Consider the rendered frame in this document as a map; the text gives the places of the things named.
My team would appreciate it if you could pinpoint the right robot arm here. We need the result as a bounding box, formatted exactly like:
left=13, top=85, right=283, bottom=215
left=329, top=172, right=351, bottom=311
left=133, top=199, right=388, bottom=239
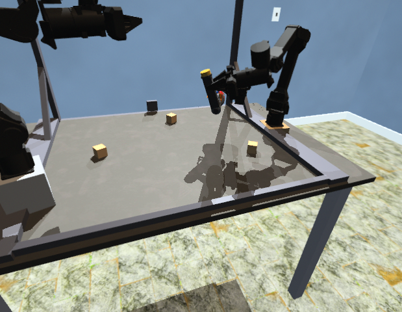
left=0, top=0, right=103, bottom=180

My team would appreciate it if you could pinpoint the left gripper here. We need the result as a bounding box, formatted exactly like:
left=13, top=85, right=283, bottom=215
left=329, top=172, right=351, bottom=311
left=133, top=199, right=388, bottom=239
left=207, top=65, right=254, bottom=100

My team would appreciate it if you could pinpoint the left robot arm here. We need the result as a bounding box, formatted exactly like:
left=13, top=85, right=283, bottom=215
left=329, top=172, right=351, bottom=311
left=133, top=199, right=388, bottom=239
left=234, top=25, right=310, bottom=127

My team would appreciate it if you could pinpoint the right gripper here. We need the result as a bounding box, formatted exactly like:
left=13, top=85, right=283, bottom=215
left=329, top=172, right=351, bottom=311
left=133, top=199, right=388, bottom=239
left=69, top=6, right=142, bottom=41

